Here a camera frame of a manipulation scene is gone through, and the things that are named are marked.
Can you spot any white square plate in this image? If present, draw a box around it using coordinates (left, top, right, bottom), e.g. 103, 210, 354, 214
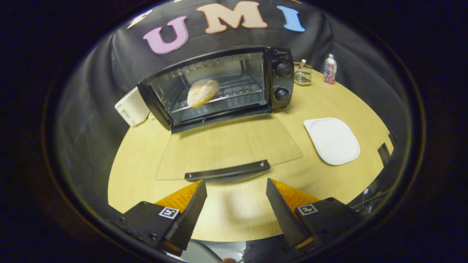
303, 117, 361, 166

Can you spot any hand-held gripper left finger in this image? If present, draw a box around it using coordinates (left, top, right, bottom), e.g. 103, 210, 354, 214
110, 180, 208, 256

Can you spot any black toaster oven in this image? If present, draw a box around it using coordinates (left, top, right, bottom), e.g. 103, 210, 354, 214
137, 46, 304, 182

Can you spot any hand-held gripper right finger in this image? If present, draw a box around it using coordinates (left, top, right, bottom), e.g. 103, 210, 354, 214
266, 178, 366, 251

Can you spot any white plastic box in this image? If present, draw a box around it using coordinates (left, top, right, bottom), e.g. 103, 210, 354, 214
114, 87, 151, 127

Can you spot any sugared bread bun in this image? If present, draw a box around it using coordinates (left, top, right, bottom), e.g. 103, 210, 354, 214
187, 79, 220, 108

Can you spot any white pink spray bottle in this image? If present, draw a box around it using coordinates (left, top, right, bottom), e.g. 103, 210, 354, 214
323, 54, 337, 85

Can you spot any wire mesh basket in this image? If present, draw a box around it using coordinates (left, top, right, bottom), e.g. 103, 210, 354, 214
294, 63, 313, 86

